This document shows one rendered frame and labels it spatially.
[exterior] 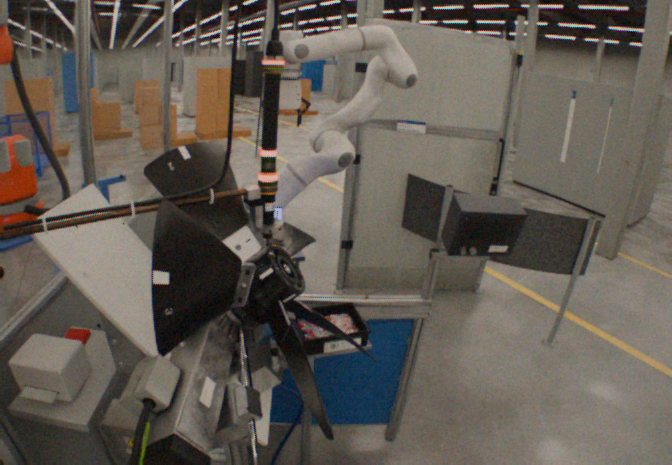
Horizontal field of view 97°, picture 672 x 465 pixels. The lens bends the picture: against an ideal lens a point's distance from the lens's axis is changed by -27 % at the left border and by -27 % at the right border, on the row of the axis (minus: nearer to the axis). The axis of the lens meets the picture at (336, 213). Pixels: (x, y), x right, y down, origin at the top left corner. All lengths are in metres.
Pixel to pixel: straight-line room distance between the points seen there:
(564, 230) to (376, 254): 1.38
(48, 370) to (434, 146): 2.52
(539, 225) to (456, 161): 0.78
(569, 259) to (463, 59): 1.51
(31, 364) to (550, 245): 2.58
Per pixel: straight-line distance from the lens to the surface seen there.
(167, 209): 0.59
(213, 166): 0.90
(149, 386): 0.66
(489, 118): 2.91
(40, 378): 1.10
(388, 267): 3.03
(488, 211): 1.32
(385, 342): 1.56
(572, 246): 2.67
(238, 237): 0.85
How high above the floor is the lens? 1.62
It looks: 21 degrees down
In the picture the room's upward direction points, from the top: 4 degrees clockwise
